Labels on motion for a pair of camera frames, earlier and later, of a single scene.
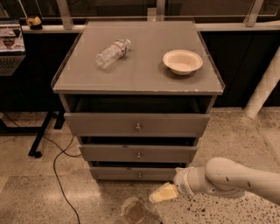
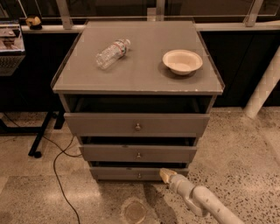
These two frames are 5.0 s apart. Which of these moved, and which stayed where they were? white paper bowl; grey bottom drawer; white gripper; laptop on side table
Moved: white gripper
Stayed: white paper bowl; grey bottom drawer; laptop on side table
